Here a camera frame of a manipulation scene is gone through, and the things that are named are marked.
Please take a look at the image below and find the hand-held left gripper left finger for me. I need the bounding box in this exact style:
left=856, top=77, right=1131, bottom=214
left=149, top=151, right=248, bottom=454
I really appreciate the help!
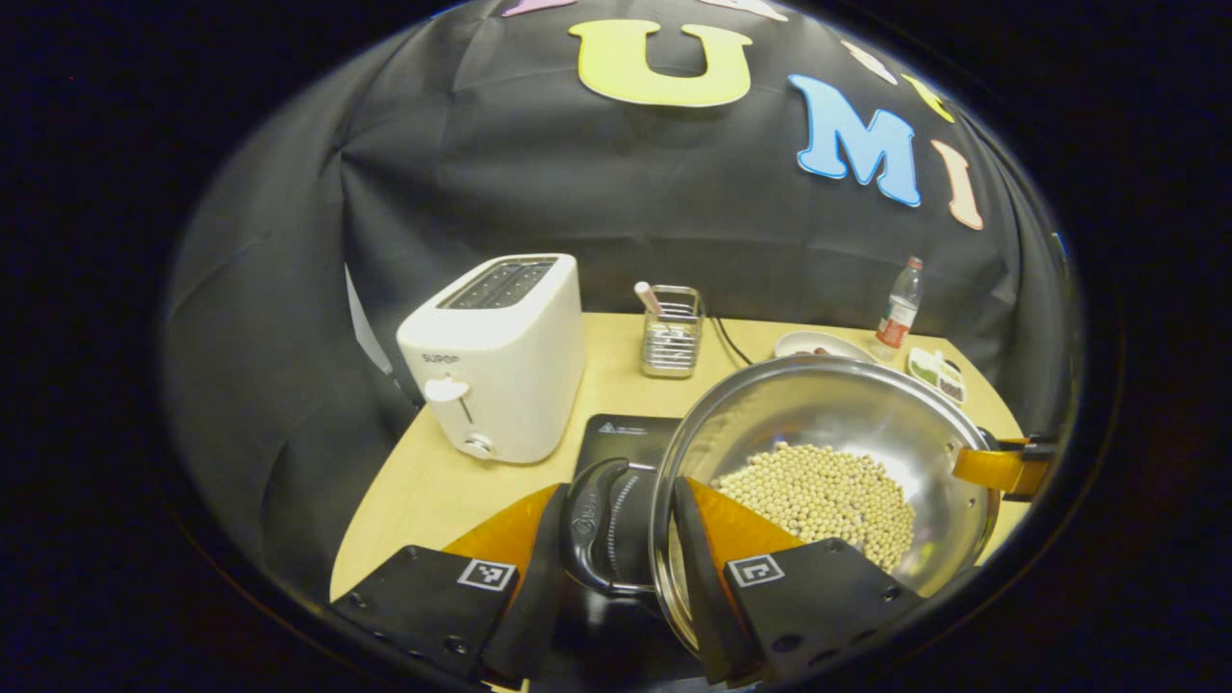
left=330, top=483, right=571, bottom=690

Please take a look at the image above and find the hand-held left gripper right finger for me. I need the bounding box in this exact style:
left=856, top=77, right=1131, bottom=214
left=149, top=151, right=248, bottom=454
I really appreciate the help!
left=671, top=475, right=927, bottom=687

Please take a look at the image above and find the black induction cooktop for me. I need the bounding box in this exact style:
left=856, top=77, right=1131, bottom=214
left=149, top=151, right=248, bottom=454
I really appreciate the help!
left=525, top=413, right=711, bottom=690

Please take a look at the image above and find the stainless steel pot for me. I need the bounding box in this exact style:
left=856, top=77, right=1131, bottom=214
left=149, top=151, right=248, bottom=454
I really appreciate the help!
left=562, top=353, right=1003, bottom=657

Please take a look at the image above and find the white sectioned dish of beans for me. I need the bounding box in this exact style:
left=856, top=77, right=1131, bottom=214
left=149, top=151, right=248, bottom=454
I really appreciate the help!
left=906, top=346, right=967, bottom=406

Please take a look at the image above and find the pile of soybeans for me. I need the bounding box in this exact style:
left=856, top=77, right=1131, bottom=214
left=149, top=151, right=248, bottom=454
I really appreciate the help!
left=711, top=442, right=916, bottom=575

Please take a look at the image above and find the clear plastic bottle red label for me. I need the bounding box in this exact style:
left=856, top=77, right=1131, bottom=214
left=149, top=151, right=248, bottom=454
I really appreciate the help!
left=873, top=255, right=926, bottom=351

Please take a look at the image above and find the white toaster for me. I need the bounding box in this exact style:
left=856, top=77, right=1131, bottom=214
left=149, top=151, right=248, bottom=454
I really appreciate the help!
left=396, top=252, right=586, bottom=466

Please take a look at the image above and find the white plate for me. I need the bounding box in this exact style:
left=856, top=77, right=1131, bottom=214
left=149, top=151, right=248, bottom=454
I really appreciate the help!
left=774, top=330, right=878, bottom=366

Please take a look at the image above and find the black backdrop cloth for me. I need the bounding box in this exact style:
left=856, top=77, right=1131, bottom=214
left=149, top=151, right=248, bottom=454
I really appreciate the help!
left=164, top=0, right=1074, bottom=607

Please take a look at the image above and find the wire mesh utensil holder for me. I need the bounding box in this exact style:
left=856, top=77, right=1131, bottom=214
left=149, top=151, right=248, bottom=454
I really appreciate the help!
left=640, top=284, right=705, bottom=380

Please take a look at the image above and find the black power cable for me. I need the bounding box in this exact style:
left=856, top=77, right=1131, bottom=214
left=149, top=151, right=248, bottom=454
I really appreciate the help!
left=709, top=315, right=757, bottom=370

